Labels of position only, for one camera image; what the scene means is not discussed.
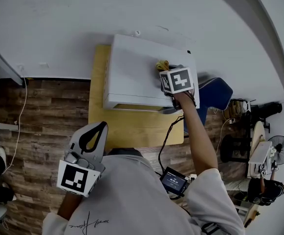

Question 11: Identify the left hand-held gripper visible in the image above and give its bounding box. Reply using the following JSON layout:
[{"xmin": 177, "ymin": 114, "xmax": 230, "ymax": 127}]
[{"xmin": 57, "ymin": 121, "xmax": 109, "ymax": 198}]

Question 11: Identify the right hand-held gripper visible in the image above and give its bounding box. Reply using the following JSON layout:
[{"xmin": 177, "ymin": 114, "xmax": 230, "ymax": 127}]
[{"xmin": 159, "ymin": 64, "xmax": 196, "ymax": 110}]

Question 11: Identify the yellow cloth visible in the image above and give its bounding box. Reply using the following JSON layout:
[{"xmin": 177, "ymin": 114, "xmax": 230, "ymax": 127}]
[{"xmin": 155, "ymin": 60, "xmax": 170, "ymax": 71}]

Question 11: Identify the white box appliance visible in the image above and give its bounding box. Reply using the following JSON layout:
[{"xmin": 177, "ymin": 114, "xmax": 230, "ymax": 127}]
[{"xmin": 102, "ymin": 34, "xmax": 200, "ymax": 112}]

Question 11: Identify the person's left forearm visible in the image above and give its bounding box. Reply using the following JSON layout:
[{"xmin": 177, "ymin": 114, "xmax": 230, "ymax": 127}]
[{"xmin": 57, "ymin": 192, "xmax": 84, "ymax": 221}]

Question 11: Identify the person's right forearm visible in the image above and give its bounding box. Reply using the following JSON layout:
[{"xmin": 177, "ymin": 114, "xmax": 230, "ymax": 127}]
[{"xmin": 175, "ymin": 92, "xmax": 219, "ymax": 178}]

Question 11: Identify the small yellow wooden table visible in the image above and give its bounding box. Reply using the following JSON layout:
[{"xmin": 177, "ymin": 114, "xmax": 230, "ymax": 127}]
[{"xmin": 87, "ymin": 45, "xmax": 184, "ymax": 148}]

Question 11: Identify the blue chair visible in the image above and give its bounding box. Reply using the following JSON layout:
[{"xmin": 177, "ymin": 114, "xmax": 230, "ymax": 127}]
[{"xmin": 183, "ymin": 77, "xmax": 234, "ymax": 134}]

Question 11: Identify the person's white shirt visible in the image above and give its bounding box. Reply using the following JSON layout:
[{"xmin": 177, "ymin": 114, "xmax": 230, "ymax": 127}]
[{"xmin": 42, "ymin": 148, "xmax": 245, "ymax": 235}]

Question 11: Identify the cardboard box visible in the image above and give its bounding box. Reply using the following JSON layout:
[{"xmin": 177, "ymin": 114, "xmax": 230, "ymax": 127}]
[{"xmin": 226, "ymin": 99, "xmax": 244, "ymax": 118}]

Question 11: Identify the white router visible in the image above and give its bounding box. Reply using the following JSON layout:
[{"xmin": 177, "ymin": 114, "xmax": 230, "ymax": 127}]
[{"xmin": 241, "ymin": 99, "xmax": 256, "ymax": 114}]

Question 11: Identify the black display device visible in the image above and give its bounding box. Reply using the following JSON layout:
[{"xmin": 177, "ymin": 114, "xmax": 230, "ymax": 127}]
[{"xmin": 159, "ymin": 166, "xmax": 190, "ymax": 197}]

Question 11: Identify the black office chair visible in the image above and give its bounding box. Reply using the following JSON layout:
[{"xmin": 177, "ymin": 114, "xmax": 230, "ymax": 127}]
[{"xmin": 250, "ymin": 101, "xmax": 283, "ymax": 132}]

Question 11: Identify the round table with black base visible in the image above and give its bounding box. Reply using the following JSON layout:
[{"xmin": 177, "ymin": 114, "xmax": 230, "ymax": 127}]
[{"xmin": 219, "ymin": 120, "xmax": 267, "ymax": 164}]

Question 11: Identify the white box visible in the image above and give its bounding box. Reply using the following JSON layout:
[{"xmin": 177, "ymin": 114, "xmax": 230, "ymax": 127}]
[{"xmin": 248, "ymin": 141, "xmax": 273, "ymax": 172}]

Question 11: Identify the black standing fan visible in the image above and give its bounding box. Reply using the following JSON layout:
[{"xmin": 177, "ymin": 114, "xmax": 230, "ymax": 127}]
[{"xmin": 267, "ymin": 135, "xmax": 284, "ymax": 165}]

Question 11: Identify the white wall cable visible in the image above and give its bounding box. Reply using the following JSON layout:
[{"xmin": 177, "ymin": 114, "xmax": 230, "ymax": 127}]
[{"xmin": 1, "ymin": 66, "xmax": 28, "ymax": 175}]

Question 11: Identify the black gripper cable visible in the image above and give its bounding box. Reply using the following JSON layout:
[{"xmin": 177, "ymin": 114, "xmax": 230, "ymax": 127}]
[{"xmin": 158, "ymin": 115, "xmax": 185, "ymax": 176}]

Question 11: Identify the white floor cable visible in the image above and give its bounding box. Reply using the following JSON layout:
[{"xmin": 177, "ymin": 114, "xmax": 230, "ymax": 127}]
[{"xmin": 215, "ymin": 117, "xmax": 232, "ymax": 156}]

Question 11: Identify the black strap buckle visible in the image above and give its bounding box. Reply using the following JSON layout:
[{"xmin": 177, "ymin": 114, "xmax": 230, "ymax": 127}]
[{"xmin": 200, "ymin": 223, "xmax": 220, "ymax": 235}]

